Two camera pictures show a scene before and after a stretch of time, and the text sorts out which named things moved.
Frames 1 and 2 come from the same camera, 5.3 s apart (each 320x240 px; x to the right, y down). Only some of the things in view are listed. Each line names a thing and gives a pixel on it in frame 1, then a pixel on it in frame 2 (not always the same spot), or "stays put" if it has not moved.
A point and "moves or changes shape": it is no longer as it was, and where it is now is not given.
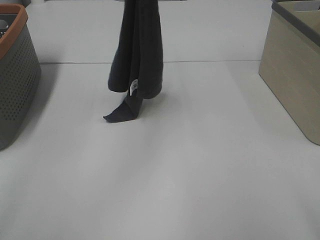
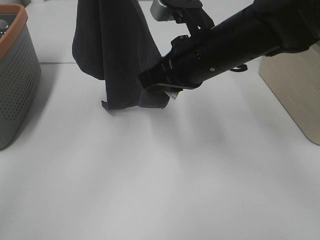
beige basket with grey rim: [289, 63] stays put
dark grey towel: [137, 65] moves or changes shape
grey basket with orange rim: [20, 71] stays put
